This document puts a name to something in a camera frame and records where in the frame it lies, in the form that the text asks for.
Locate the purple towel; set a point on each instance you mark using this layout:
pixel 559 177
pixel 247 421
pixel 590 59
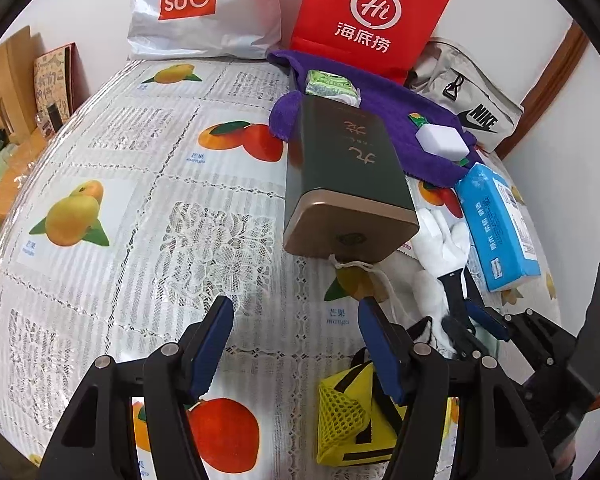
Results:
pixel 399 110

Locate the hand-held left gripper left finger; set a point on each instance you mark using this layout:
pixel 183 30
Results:
pixel 210 350

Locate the blue tissue pack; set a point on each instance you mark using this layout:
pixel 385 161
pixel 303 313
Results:
pixel 494 225

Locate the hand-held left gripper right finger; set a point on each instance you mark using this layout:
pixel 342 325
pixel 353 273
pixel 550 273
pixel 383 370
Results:
pixel 379 355

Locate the red paper bag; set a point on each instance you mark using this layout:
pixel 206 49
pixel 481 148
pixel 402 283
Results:
pixel 419 10

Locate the white glove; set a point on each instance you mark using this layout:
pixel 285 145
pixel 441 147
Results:
pixel 444 245
pixel 427 290

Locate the yellow mesh pouch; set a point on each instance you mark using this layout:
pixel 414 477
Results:
pixel 340 410

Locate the grey waist bag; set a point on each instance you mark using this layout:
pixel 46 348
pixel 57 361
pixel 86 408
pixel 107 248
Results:
pixel 479 90

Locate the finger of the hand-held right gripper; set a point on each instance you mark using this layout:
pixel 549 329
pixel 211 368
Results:
pixel 452 330
pixel 487 322

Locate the small dark box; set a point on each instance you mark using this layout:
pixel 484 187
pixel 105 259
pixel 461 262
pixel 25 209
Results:
pixel 53 115

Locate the wooden door frame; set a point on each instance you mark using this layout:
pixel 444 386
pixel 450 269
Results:
pixel 554 75

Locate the illustrated book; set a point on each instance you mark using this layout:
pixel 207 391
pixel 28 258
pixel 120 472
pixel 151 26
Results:
pixel 50 80

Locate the wooden headboard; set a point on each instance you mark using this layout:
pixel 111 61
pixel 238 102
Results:
pixel 15 70

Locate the white plastic shopping bag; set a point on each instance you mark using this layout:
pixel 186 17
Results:
pixel 240 10

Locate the fruit print tablecloth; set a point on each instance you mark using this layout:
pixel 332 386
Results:
pixel 130 285

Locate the dark green box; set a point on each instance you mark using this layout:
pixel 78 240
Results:
pixel 340 160

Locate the small green tissue packet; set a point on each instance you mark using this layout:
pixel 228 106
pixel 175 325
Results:
pixel 330 85

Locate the white packet with green label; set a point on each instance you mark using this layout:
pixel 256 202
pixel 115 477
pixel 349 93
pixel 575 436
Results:
pixel 439 142

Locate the wooden nightstand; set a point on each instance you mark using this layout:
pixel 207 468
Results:
pixel 15 175

